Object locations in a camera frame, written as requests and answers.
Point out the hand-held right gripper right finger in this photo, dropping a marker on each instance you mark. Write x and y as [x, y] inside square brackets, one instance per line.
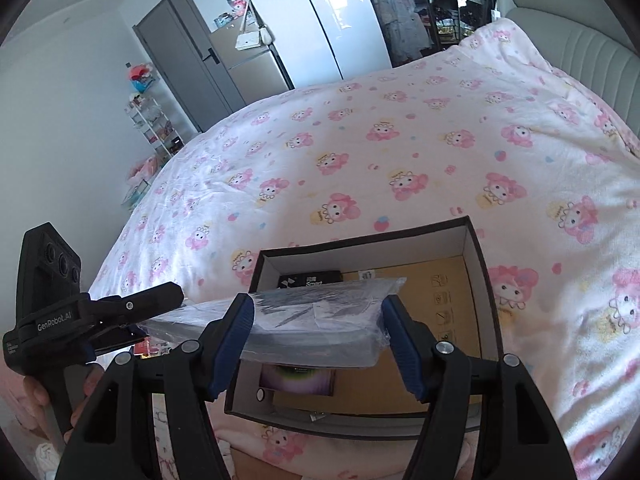
[406, 347]

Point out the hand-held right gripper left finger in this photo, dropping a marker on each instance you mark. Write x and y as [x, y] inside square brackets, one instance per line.
[235, 340]

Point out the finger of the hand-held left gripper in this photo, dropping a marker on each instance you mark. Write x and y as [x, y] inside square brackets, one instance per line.
[127, 334]
[145, 302]

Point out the black cardboard container box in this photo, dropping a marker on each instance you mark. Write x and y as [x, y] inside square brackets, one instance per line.
[470, 320]

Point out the clear plastic packet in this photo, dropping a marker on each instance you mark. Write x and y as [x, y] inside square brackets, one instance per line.
[310, 330]

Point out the black rainbow screen protector box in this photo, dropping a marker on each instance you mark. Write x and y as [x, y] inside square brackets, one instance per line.
[300, 379]

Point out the person's left hand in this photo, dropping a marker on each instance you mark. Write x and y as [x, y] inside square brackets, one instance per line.
[35, 397]

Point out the red patterned packet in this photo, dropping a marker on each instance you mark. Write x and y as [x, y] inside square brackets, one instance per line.
[150, 347]

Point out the pink cartoon printed blanket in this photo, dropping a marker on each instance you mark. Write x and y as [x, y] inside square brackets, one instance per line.
[400, 160]

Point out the grey door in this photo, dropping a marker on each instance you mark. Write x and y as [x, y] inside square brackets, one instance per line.
[185, 55]

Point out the silver refrigerator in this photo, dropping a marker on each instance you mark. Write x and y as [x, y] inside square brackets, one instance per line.
[255, 67]

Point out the white handbag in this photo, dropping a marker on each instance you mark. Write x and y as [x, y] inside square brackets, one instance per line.
[252, 39]

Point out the pink plush toy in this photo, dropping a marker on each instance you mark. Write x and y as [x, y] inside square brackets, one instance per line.
[239, 7]

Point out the white glossy wardrobe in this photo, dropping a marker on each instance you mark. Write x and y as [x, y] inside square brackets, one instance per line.
[335, 15]

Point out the glass door wardrobe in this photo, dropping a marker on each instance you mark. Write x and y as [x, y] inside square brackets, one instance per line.
[425, 5]

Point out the grey padded headboard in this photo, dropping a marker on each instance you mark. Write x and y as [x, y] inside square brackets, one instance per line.
[575, 30]

